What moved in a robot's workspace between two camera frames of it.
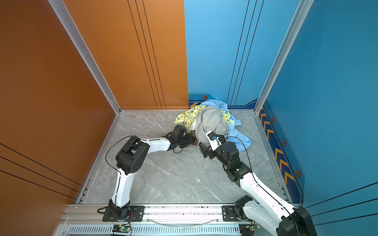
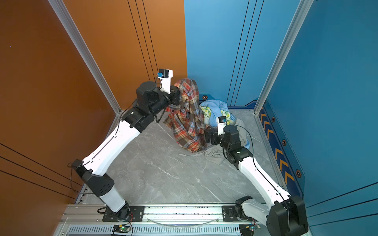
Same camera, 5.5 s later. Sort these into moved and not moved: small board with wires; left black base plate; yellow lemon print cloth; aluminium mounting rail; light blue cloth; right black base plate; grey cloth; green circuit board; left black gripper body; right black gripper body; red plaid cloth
Moved: right black gripper body; red plaid cloth; grey cloth; left black gripper body; yellow lemon print cloth
Not moved: right black base plate; left black base plate; aluminium mounting rail; green circuit board; small board with wires; light blue cloth
